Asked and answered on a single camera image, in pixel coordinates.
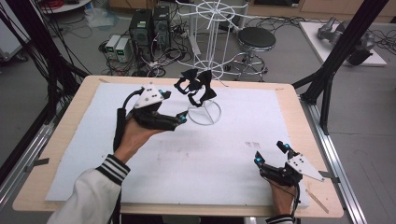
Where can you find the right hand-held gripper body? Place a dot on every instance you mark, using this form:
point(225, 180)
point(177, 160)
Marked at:
point(289, 172)

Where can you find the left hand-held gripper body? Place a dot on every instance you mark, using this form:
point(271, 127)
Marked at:
point(152, 116)

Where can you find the black bow tie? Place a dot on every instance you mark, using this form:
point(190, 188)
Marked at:
point(197, 85)

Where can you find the person's right hand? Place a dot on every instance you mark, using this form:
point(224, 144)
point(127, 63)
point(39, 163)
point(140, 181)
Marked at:
point(283, 199)

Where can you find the person's left hand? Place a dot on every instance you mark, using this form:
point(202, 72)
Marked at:
point(135, 140)

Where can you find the thin wooden stick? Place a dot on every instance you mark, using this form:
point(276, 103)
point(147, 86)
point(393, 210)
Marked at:
point(317, 201)

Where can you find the person's right striped sleeve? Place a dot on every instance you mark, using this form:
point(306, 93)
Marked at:
point(280, 219)

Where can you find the person's striped sleeve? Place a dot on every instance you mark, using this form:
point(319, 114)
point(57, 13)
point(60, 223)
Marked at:
point(90, 193)
point(280, 219)

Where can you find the white foam mat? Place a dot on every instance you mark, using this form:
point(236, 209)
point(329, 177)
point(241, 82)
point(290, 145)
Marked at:
point(193, 174)

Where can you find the grey bench power supply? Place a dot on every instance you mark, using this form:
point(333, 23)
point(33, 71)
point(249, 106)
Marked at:
point(112, 45)
point(123, 49)

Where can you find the black computer tower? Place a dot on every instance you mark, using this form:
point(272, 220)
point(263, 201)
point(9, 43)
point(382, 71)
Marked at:
point(140, 29)
point(162, 26)

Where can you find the person's left striped sleeve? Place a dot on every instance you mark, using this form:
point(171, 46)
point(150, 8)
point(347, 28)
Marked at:
point(90, 193)

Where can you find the clear plastic bag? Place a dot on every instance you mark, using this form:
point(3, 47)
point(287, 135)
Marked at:
point(101, 17)

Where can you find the black round stool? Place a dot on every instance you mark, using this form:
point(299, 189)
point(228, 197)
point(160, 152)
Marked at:
point(256, 39)

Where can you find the white floor board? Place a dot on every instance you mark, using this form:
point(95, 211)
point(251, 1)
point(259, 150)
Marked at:
point(314, 40)

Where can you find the grey robot part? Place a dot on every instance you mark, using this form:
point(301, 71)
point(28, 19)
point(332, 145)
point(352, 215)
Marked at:
point(358, 40)

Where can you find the round white table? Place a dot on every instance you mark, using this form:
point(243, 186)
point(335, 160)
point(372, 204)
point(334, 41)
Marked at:
point(67, 6)

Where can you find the aluminium rail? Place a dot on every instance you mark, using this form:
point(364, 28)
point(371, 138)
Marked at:
point(28, 152)
point(334, 158)

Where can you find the black metal frame strut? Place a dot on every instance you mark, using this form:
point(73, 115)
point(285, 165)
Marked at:
point(40, 46)
point(345, 46)

